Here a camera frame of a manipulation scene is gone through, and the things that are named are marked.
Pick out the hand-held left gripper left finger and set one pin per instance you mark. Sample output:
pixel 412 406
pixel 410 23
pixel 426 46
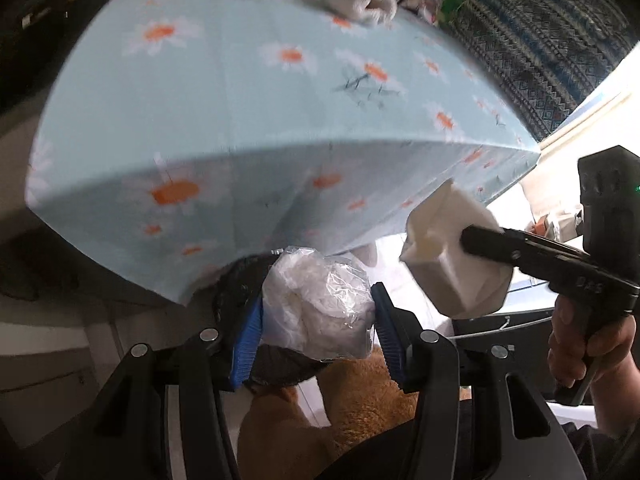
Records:
pixel 247 332

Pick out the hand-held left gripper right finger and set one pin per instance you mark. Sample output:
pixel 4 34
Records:
pixel 387 332

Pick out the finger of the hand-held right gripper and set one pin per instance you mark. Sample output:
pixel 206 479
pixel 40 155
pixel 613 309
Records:
pixel 500 252
pixel 550 247

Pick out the black-lined waste bin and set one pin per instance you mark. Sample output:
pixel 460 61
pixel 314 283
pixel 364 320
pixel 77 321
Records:
pixel 235 280

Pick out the small knotted white plastic bag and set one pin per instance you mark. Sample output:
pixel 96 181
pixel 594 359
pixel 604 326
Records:
pixel 320 310

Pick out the person's right forearm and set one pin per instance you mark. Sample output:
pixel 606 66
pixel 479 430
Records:
pixel 622 417

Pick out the person's right hand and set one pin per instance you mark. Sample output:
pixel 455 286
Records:
pixel 567 347

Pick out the person's brown fuzzy trousers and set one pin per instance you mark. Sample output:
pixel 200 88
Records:
pixel 360 400

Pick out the blue patterned cloth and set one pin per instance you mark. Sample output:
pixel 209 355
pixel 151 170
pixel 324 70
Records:
pixel 540 50

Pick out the blue daisy tablecloth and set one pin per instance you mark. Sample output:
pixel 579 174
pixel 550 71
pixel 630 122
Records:
pixel 225 100

